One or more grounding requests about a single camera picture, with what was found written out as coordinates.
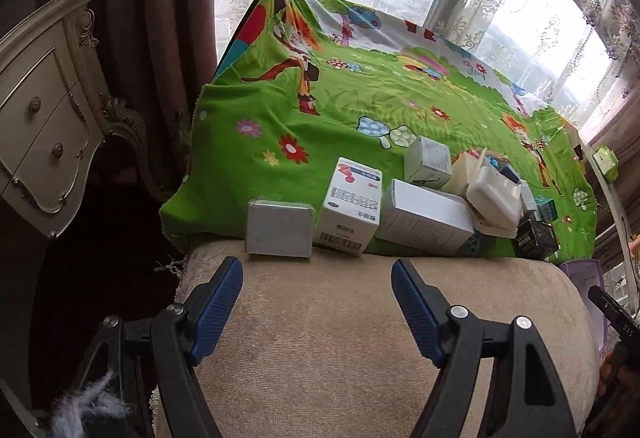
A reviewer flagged grey text box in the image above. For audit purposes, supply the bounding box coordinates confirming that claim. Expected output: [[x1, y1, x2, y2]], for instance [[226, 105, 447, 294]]
[[245, 199, 314, 259]]

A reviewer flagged long white carton box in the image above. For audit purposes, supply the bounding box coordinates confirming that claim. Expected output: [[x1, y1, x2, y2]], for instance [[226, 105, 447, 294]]
[[375, 179, 474, 256]]

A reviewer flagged purple white cardboard box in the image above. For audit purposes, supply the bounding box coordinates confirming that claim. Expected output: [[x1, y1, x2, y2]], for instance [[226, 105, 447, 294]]
[[559, 258, 608, 359]]

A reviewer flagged black small box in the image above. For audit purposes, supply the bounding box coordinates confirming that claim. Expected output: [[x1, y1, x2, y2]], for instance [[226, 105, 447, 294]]
[[512, 219, 559, 260]]

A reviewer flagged teal small box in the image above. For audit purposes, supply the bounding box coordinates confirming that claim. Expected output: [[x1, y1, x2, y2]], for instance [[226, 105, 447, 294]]
[[535, 196, 558, 223]]

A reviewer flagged white curved shelf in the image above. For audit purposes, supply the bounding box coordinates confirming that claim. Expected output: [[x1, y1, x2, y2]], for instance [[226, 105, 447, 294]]
[[580, 141, 639, 317]]

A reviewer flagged green tissue pack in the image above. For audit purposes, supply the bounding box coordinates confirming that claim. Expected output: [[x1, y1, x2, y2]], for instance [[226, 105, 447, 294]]
[[593, 145, 618, 183]]

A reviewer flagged white plastic case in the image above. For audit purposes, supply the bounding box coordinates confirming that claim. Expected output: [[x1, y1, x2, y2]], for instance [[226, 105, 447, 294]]
[[465, 166, 523, 239]]

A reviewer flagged white red blue medicine box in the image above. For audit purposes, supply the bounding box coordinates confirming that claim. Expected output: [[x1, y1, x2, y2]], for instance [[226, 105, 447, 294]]
[[314, 157, 383, 256]]

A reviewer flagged white cube box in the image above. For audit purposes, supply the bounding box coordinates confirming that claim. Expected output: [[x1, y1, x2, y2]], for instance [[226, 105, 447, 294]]
[[404, 135, 451, 190]]

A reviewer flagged cream ornate nightstand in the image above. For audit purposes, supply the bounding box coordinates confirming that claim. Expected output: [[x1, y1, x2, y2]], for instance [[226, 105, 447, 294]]
[[1, 0, 146, 239]]

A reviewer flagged green cartoon print cloth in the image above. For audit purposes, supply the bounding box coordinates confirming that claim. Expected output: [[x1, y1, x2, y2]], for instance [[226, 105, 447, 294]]
[[160, 0, 597, 263]]

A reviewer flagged brown drape curtain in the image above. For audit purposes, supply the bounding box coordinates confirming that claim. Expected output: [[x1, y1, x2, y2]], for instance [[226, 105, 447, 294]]
[[29, 0, 222, 199]]

